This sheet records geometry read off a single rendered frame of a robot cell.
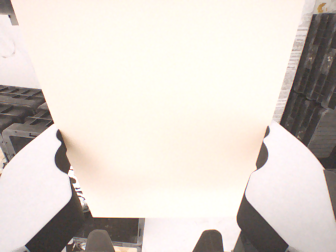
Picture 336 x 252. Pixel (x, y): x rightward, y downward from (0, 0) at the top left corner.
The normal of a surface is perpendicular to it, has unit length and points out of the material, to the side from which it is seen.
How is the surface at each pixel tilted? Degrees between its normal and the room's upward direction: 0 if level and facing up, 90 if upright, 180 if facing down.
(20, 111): 90
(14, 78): 0
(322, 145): 0
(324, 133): 0
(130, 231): 90
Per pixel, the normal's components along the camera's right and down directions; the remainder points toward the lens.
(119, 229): 0.13, -0.86
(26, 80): -0.01, 0.50
